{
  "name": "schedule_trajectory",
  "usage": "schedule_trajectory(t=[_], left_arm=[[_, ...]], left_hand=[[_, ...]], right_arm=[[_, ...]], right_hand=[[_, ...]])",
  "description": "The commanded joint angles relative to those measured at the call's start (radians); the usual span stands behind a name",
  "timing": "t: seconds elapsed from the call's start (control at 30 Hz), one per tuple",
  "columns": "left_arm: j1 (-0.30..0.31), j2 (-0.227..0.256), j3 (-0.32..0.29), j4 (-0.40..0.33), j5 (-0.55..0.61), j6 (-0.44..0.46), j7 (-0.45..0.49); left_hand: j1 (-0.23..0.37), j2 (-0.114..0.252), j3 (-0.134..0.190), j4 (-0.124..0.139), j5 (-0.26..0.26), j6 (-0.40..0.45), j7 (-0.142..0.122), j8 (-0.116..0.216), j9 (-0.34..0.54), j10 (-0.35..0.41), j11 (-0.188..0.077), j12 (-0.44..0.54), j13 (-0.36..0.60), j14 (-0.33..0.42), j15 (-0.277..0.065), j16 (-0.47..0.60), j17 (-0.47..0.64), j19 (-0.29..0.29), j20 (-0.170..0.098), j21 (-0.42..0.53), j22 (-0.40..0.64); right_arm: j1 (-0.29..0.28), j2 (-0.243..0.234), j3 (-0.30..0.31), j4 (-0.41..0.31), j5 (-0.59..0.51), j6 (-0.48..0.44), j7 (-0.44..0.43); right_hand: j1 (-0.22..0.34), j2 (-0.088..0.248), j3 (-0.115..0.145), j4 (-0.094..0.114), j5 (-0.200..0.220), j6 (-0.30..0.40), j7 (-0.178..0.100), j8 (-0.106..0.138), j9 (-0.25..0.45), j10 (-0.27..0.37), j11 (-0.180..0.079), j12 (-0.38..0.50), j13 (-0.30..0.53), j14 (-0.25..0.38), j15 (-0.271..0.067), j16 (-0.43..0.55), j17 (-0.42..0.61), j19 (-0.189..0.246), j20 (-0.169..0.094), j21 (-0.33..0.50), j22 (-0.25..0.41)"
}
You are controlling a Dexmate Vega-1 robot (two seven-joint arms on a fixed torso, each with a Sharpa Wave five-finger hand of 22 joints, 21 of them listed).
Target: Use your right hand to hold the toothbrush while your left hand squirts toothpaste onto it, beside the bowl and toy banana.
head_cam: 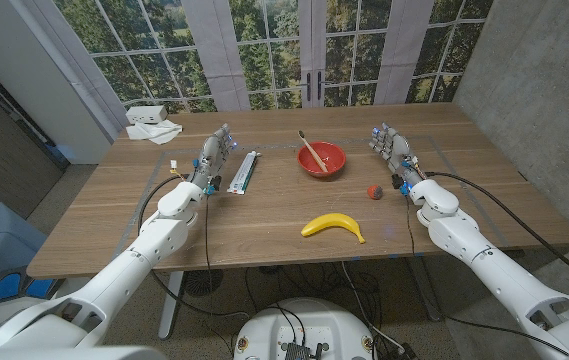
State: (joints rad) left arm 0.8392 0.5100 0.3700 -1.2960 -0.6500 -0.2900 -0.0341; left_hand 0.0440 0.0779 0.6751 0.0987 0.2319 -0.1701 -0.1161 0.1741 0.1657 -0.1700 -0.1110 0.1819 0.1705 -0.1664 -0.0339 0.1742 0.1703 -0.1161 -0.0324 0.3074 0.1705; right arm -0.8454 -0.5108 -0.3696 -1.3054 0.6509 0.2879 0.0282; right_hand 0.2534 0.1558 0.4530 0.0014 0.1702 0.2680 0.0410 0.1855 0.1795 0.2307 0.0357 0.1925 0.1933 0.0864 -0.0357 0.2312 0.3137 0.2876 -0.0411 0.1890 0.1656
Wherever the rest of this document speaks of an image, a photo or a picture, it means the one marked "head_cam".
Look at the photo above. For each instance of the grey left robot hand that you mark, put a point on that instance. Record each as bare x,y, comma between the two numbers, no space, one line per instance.
209,160

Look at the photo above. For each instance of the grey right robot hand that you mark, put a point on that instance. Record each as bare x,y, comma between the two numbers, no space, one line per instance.
398,147

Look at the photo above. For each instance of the green white toothpaste tube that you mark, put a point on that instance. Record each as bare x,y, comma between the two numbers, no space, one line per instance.
243,175

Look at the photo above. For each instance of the wooden toothbrush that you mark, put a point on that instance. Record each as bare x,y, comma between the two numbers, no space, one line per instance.
314,154

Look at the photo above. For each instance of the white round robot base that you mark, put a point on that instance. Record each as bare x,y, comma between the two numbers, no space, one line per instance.
309,325

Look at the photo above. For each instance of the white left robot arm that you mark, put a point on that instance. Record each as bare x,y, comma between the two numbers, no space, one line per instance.
129,260

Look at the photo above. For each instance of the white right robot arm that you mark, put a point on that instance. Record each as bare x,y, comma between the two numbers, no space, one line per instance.
504,280

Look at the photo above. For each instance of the red toy strawberry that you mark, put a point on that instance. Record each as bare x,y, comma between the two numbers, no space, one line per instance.
375,192

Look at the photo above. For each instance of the red bowl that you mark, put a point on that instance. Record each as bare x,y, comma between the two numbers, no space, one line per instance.
334,157

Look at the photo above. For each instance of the yellow toy banana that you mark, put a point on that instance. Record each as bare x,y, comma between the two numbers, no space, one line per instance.
331,221

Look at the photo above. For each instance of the white crumpled tissue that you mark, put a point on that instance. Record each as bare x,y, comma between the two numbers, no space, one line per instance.
156,132

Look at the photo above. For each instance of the white power strip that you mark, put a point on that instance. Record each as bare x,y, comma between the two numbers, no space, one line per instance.
146,114

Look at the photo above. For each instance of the black round floor device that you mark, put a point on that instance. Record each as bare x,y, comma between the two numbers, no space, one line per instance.
203,282

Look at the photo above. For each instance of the printed window backdrop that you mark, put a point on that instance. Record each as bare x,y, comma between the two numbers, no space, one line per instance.
264,50

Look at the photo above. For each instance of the white table leg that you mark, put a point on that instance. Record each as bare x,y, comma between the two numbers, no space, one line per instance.
170,305

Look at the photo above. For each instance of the blue foot pedals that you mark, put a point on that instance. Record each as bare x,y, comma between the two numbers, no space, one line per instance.
6,287

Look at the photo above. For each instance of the white robot torso edge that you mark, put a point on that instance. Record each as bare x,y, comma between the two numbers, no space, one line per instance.
64,354

